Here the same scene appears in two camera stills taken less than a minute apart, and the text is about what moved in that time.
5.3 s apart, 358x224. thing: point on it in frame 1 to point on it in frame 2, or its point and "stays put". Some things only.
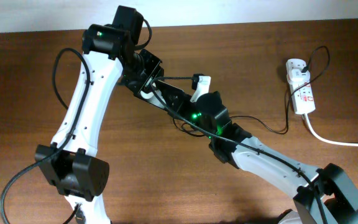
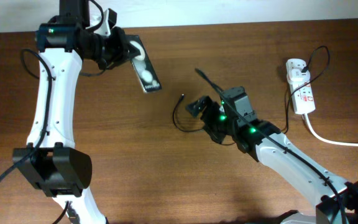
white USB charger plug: x=296 y=77 stays put
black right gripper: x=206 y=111 to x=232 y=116
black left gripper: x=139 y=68 to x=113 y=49
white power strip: x=302 y=98 stays put
